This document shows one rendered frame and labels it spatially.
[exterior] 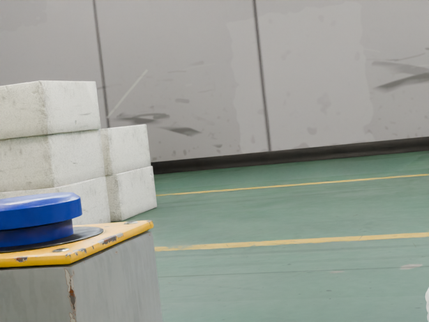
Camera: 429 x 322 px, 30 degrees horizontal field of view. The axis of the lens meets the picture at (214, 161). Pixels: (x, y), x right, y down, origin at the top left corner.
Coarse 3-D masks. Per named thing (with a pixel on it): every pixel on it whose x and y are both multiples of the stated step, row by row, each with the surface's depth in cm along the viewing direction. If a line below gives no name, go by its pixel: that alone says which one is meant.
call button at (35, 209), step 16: (64, 192) 30; (0, 208) 27; (16, 208) 27; (32, 208) 27; (48, 208) 28; (64, 208) 28; (80, 208) 29; (0, 224) 27; (16, 224) 27; (32, 224) 27; (48, 224) 28; (64, 224) 29; (0, 240) 28; (16, 240) 28; (32, 240) 28; (48, 240) 28
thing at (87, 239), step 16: (96, 224) 32; (112, 224) 31; (128, 224) 31; (144, 224) 31; (64, 240) 28; (80, 240) 28; (96, 240) 27; (112, 240) 28; (0, 256) 26; (16, 256) 26; (32, 256) 25; (48, 256) 25; (64, 256) 25; (80, 256) 25
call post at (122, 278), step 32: (96, 256) 27; (128, 256) 29; (0, 288) 26; (32, 288) 25; (64, 288) 25; (96, 288) 26; (128, 288) 29; (0, 320) 26; (32, 320) 25; (64, 320) 25; (96, 320) 26; (128, 320) 28; (160, 320) 31
